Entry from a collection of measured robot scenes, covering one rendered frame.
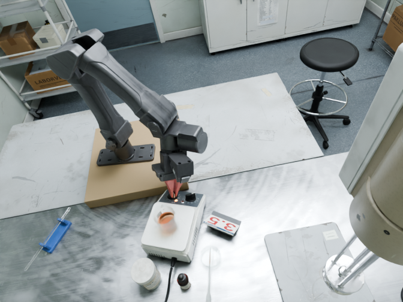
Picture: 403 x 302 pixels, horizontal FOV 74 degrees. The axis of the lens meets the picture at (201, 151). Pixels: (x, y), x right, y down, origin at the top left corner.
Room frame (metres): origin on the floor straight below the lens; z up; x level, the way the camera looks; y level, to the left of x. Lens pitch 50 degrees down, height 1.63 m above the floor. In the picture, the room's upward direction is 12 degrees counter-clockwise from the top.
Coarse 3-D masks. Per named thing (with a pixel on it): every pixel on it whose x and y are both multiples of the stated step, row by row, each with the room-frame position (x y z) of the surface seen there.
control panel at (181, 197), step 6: (168, 192) 0.44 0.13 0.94; (180, 192) 0.44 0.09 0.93; (186, 192) 0.43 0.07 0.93; (162, 198) 0.42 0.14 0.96; (168, 198) 0.41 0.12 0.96; (180, 198) 0.41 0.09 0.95; (198, 198) 0.40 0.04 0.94; (180, 204) 0.38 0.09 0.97; (186, 204) 0.38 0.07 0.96; (192, 204) 0.37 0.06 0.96; (198, 204) 0.37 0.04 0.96
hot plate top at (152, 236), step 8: (152, 208) 0.37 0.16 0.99; (176, 208) 0.36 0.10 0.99; (184, 208) 0.35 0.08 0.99; (192, 208) 0.35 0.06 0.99; (176, 216) 0.33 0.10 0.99; (184, 216) 0.33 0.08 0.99; (192, 216) 0.32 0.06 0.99; (152, 224) 0.33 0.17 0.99; (184, 224) 0.31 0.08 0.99; (144, 232) 0.31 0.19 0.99; (152, 232) 0.30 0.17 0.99; (160, 232) 0.30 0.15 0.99; (176, 232) 0.29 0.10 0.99; (184, 232) 0.28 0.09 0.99; (144, 240) 0.29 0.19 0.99; (152, 240) 0.28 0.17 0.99; (160, 240) 0.28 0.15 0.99; (168, 240) 0.27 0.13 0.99; (176, 240) 0.27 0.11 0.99; (184, 240) 0.26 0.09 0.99; (168, 248) 0.25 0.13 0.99; (176, 248) 0.25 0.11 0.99; (184, 248) 0.25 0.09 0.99
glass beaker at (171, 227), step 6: (162, 204) 0.34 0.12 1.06; (168, 204) 0.33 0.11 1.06; (156, 210) 0.33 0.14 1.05; (162, 210) 0.33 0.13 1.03; (168, 210) 0.33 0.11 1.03; (174, 210) 0.31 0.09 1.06; (156, 216) 0.32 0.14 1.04; (174, 216) 0.30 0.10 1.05; (156, 222) 0.29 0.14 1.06; (168, 222) 0.29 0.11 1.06; (174, 222) 0.30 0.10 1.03; (162, 228) 0.29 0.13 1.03; (168, 228) 0.29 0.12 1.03; (174, 228) 0.29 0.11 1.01; (168, 234) 0.29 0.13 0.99
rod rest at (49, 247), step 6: (66, 222) 0.42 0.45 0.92; (60, 228) 0.41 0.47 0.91; (66, 228) 0.41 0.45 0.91; (54, 234) 0.40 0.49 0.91; (60, 234) 0.39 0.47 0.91; (48, 240) 0.38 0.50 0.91; (54, 240) 0.38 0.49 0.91; (60, 240) 0.38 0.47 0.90; (48, 246) 0.36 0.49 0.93; (54, 246) 0.36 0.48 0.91
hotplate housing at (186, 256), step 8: (200, 208) 0.36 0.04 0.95; (200, 216) 0.35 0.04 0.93; (192, 224) 0.31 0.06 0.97; (192, 232) 0.29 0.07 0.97; (192, 240) 0.27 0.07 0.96; (144, 248) 0.28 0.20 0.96; (152, 248) 0.27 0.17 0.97; (160, 248) 0.27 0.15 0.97; (192, 248) 0.26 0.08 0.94; (160, 256) 0.26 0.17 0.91; (168, 256) 0.25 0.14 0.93; (176, 256) 0.24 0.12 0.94; (184, 256) 0.24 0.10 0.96; (192, 256) 0.25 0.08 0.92
